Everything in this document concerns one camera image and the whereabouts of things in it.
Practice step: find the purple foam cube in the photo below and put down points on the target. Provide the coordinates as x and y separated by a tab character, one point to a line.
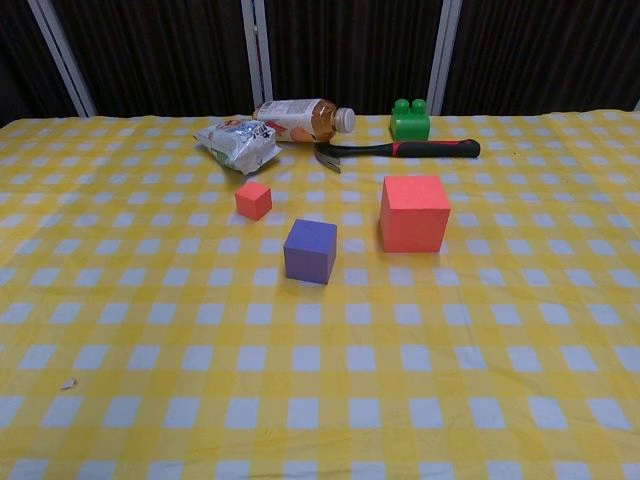
310	250

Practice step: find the small red foam cube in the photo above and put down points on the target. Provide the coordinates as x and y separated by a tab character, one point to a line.
252	200

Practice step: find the large red foam cube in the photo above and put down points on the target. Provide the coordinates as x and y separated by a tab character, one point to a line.
415	215

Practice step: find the amber tea plastic bottle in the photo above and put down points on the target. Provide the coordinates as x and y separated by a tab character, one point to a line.
300	115

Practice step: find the white crinkled snack bag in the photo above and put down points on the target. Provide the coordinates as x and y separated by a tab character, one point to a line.
235	145

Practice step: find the green toy building brick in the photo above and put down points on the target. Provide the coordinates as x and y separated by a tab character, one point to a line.
410	125

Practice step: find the yellow white checkered tablecloth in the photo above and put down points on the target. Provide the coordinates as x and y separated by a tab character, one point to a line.
150	325

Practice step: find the small paper scrap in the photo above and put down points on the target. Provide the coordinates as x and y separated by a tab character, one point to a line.
68	384

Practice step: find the white metal frame post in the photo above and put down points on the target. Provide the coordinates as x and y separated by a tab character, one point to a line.
257	50
442	55
62	55

